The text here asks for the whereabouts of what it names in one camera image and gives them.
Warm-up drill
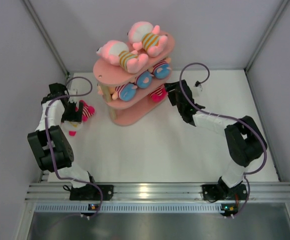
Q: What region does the white glasses plush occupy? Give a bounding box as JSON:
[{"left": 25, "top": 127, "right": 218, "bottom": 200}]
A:
[
  {"left": 62, "top": 100, "right": 95, "bottom": 137},
  {"left": 149, "top": 84, "right": 167, "bottom": 103}
]

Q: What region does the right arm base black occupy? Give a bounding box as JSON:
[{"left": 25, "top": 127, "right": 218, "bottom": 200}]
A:
[{"left": 201, "top": 183, "right": 248, "bottom": 203}]

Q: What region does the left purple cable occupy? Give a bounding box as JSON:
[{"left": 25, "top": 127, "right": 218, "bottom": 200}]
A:
[{"left": 44, "top": 76, "right": 104, "bottom": 221}]

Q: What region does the small pink frog plush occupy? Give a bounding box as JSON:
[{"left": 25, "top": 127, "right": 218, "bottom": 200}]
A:
[{"left": 127, "top": 21, "right": 168, "bottom": 58}]

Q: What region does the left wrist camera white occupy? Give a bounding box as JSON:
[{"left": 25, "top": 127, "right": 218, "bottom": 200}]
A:
[{"left": 67, "top": 88, "right": 78, "bottom": 103}]

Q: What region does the aluminium mounting rail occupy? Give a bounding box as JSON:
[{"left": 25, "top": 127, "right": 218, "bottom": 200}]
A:
[{"left": 25, "top": 182, "right": 290, "bottom": 202}]

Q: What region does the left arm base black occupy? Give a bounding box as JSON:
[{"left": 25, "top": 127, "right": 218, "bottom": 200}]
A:
[{"left": 68, "top": 184, "right": 114, "bottom": 201}]

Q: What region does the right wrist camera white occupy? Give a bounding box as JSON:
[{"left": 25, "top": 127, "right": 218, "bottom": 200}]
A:
[{"left": 192, "top": 81, "right": 203, "bottom": 98}]

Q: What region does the purple cable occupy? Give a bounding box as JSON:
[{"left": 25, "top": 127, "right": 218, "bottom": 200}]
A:
[
  {"left": 44, "top": 76, "right": 104, "bottom": 221},
  {"left": 179, "top": 62, "right": 268, "bottom": 221}
]

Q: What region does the pink three-tier shelf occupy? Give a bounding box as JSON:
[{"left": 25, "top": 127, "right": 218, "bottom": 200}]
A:
[{"left": 93, "top": 31, "right": 175, "bottom": 126}]

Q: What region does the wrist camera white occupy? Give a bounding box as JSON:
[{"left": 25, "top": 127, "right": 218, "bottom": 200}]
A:
[
  {"left": 67, "top": 88, "right": 78, "bottom": 103},
  {"left": 192, "top": 81, "right": 203, "bottom": 98}
]

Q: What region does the slotted cable duct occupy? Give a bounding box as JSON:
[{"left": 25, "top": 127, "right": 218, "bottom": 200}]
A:
[{"left": 32, "top": 201, "right": 238, "bottom": 214}]

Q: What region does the blue plush on shelf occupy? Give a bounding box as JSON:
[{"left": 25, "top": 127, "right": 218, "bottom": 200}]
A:
[
  {"left": 134, "top": 71, "right": 153, "bottom": 89},
  {"left": 111, "top": 83, "right": 138, "bottom": 102}
]

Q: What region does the orange-head blue-body plush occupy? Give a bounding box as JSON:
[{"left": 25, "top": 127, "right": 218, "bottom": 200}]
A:
[{"left": 148, "top": 57, "right": 172, "bottom": 79}]

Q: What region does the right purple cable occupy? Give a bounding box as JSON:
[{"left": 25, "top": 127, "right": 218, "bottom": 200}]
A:
[{"left": 179, "top": 62, "right": 268, "bottom": 221}]

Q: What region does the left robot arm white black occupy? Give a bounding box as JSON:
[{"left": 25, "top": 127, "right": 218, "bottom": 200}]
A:
[{"left": 27, "top": 83, "right": 98, "bottom": 200}]

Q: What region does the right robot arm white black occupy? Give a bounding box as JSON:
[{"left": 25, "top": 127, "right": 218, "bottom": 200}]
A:
[{"left": 164, "top": 80, "right": 268, "bottom": 199}]

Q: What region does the large pink frog plush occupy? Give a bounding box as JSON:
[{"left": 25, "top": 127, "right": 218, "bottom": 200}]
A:
[{"left": 96, "top": 40, "right": 149, "bottom": 74}]

